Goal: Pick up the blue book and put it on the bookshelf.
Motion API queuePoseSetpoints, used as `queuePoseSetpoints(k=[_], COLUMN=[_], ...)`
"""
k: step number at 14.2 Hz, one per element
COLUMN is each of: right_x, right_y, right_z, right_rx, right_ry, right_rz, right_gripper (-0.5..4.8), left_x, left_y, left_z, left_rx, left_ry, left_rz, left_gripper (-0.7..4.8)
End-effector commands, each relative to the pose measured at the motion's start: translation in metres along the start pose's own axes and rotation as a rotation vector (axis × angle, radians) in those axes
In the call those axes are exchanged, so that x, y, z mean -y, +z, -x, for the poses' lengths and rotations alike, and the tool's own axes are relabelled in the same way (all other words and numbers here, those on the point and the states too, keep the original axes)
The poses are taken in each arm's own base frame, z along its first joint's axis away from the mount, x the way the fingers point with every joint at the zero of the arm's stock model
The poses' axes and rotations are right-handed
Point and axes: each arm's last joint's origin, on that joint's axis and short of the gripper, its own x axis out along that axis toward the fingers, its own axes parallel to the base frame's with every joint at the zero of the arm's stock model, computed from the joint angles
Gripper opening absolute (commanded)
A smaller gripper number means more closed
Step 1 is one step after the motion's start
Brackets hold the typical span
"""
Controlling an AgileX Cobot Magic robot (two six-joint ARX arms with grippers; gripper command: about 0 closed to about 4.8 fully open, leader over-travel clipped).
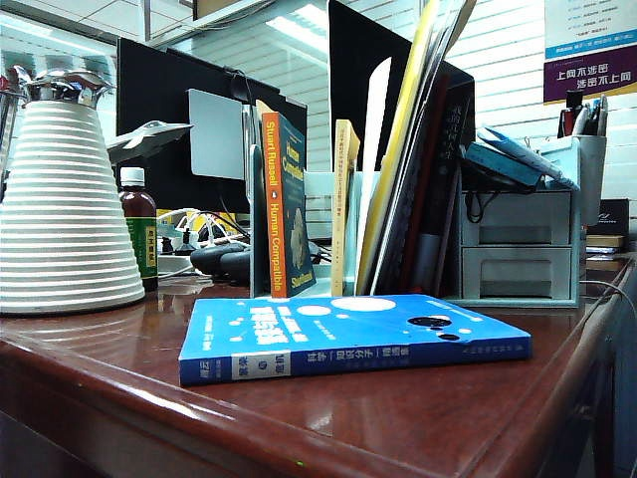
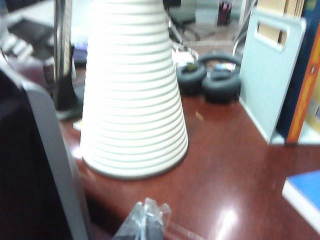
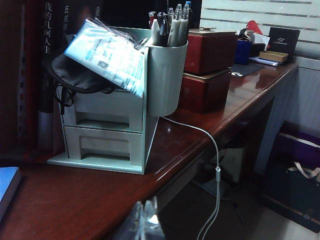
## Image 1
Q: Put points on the purple and white poster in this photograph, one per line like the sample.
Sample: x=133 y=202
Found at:
x=592 y=74

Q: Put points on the black computer monitor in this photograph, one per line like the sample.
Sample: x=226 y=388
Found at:
x=149 y=89

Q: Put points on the grey rectangular panel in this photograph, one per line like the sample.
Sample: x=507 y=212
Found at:
x=214 y=134

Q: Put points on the teal notebook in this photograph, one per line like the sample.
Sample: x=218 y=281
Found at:
x=502 y=164

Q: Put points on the black power plug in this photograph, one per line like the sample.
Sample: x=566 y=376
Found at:
x=188 y=244

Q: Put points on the black box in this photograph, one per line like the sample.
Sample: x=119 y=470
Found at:
x=614 y=216

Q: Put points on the black upright panel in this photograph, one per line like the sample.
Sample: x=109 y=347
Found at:
x=353 y=74

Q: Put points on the black marker pen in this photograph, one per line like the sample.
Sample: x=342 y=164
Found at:
x=572 y=112

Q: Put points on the white paper sheet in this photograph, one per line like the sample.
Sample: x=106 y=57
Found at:
x=378 y=124

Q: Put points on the yellow folder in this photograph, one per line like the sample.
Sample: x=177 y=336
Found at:
x=398 y=139

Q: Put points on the white organizer drawer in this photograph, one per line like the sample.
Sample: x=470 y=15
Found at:
x=517 y=269
x=517 y=214

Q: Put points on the white pen cup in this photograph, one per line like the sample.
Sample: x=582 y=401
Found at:
x=592 y=174

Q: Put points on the brown bottle green label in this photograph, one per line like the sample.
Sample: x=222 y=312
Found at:
x=139 y=209

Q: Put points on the light blue desk bookshelf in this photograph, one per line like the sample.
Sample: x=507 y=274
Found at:
x=257 y=224

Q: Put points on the thin yellow book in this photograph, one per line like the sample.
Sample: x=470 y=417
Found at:
x=340 y=209

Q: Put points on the grey model airplane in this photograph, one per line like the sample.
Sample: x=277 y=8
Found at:
x=149 y=134

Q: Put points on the blue paperback book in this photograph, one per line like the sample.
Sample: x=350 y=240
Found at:
x=323 y=338

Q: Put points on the white power strip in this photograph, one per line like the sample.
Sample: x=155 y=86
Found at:
x=171 y=261

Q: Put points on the dark red book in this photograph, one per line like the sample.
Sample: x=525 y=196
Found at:
x=433 y=149

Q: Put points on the light blue paper pack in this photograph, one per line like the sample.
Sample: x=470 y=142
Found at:
x=522 y=152

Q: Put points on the dark grey pouch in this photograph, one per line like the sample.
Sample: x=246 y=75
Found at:
x=224 y=261

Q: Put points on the brown notebook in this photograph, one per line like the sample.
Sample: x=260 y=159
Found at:
x=604 y=241

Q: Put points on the dark magazine stack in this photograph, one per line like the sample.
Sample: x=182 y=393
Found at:
x=440 y=50

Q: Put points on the black book Chinese title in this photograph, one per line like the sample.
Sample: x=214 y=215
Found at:
x=455 y=139

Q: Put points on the orange Human Compatible book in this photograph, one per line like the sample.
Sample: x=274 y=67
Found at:
x=274 y=209

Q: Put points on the blue grey pen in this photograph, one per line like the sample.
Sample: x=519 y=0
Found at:
x=601 y=117

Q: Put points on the white ribbed thermos jug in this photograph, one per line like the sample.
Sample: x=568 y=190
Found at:
x=64 y=224

